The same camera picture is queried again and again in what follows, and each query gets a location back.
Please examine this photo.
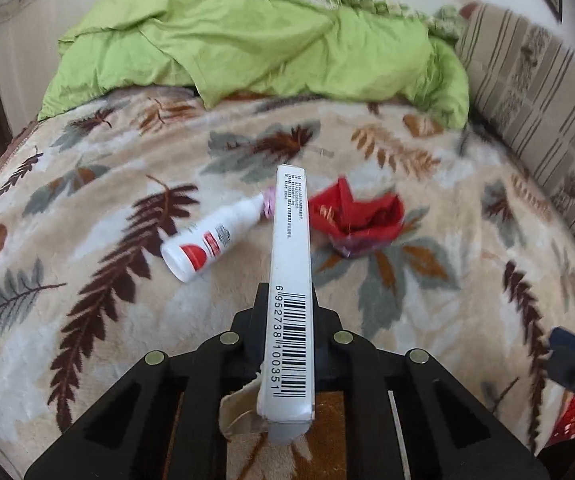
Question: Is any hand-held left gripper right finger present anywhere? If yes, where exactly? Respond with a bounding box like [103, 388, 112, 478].
[312, 292, 551, 480]

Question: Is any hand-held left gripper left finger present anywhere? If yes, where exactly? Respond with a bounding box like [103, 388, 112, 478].
[25, 282, 269, 480]

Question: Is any white cardboard box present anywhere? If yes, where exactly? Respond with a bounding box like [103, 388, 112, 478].
[219, 164, 317, 447]

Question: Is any white bottle with pink cap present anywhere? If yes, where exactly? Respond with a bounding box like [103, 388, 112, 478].
[161, 186, 277, 284]

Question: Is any crumpled red paper wrapper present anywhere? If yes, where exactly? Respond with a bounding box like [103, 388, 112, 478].
[309, 176, 405, 260]

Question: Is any striped floral cushion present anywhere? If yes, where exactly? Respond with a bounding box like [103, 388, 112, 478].
[455, 2, 575, 272]

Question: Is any plain green duvet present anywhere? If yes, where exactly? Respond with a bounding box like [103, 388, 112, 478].
[38, 0, 469, 129]

